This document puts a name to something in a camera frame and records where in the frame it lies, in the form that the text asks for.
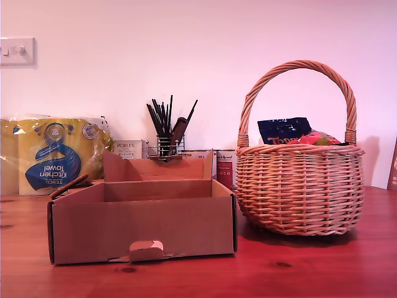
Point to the brown cardboard box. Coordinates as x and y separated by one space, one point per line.
139 223

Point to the white light switch plate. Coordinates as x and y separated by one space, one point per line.
18 59

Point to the black chopstick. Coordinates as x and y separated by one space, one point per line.
157 111
164 113
193 108
152 116
171 111

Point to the yellow kitchen towel pack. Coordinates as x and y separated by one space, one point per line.
46 161

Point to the white Porlex carton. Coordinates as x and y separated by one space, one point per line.
128 147

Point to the dark blue Toppers bag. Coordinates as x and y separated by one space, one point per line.
282 130

